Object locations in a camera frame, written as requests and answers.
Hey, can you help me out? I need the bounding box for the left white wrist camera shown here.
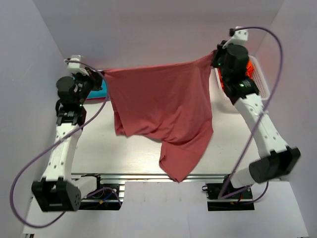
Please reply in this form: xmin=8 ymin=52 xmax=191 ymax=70
xmin=64 ymin=55 xmax=89 ymax=76

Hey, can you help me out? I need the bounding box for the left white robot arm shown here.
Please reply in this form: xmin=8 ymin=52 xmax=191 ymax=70
xmin=31 ymin=67 xmax=105 ymax=212

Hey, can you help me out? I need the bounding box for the dusty red t-shirt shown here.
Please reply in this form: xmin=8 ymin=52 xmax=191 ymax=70
xmin=105 ymin=53 xmax=214 ymax=182

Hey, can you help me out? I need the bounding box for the orange t-shirt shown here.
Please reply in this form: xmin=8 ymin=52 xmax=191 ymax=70
xmin=217 ymin=60 xmax=255 ymax=91

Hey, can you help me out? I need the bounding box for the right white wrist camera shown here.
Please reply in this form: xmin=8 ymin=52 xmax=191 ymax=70
xmin=222 ymin=26 xmax=248 ymax=49

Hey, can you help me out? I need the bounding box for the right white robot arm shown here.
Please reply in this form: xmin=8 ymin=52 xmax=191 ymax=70
xmin=211 ymin=40 xmax=301 ymax=198

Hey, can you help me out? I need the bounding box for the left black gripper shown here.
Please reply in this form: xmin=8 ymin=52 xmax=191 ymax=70
xmin=71 ymin=67 xmax=104 ymax=106

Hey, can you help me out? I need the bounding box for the white plastic basket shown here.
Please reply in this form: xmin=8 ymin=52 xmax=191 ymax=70
xmin=214 ymin=55 xmax=270 ymax=102

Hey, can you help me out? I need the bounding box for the folded teal t-shirt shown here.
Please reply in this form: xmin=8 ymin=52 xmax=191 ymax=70
xmin=87 ymin=81 xmax=107 ymax=100

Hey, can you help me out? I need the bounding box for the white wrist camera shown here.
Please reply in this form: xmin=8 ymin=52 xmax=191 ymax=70
xmin=64 ymin=55 xmax=89 ymax=76
xmin=222 ymin=26 xmax=248 ymax=49

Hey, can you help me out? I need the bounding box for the folded magenta t-shirt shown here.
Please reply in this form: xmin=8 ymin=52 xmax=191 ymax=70
xmin=86 ymin=98 xmax=107 ymax=103

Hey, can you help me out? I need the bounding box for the aluminium table rail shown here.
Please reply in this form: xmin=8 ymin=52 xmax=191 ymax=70
xmin=71 ymin=173 xmax=225 ymax=183

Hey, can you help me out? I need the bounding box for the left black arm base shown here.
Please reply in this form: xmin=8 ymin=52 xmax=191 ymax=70
xmin=79 ymin=174 xmax=125 ymax=211

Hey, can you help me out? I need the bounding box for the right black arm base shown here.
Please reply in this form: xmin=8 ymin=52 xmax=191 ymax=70
xmin=202 ymin=175 xmax=255 ymax=212

